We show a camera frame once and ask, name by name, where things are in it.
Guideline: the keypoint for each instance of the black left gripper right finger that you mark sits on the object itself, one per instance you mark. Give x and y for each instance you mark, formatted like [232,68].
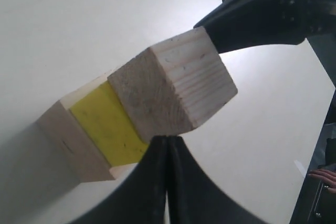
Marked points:
[192,196]

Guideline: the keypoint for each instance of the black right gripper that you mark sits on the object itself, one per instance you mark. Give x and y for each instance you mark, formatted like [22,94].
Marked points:
[238,24]

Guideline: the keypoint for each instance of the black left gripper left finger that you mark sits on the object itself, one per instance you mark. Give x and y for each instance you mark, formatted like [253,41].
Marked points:
[140,198]

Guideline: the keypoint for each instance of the yellow cube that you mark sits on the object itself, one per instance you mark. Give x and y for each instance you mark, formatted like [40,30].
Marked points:
[105,121]

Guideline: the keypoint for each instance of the large wooden cube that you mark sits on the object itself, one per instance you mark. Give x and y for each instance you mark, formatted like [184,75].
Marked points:
[84,158]

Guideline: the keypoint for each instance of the medium wooden cube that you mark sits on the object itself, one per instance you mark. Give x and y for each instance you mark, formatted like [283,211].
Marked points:
[174,86]

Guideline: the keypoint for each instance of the person's hand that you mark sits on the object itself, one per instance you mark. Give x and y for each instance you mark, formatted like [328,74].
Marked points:
[326,176]

